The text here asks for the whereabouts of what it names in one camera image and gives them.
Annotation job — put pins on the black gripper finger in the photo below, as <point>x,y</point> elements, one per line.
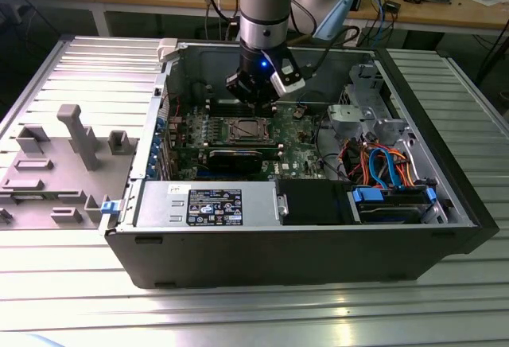
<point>265,109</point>
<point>234,84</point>

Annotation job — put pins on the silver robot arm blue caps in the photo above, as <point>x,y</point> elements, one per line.
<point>264,5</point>

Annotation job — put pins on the black RAM slot bank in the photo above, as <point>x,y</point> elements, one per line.
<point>238,147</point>
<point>218,110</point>

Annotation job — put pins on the green motherboard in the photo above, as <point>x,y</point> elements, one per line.
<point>294,152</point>

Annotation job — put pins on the black graphics card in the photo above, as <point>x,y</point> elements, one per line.
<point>234,162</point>

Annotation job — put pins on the silver drive bay cage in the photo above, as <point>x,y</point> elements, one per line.
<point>364,92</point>

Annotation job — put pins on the hard disk in blue carrier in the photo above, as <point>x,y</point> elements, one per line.
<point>366,196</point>

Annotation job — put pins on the silver power supply with label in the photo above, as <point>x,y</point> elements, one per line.
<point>159,203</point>

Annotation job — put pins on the small black box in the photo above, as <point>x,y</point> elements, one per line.
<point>391,6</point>

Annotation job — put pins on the black open PC case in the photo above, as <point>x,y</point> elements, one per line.
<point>278,259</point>

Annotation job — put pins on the blue case latch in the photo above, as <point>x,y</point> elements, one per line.
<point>109,207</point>

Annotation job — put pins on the grey plastic parts rack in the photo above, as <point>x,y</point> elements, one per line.
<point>59,180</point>

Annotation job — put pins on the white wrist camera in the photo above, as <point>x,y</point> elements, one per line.
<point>288,82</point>

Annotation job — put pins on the silver metal bracket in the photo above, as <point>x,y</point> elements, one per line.
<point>346,118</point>

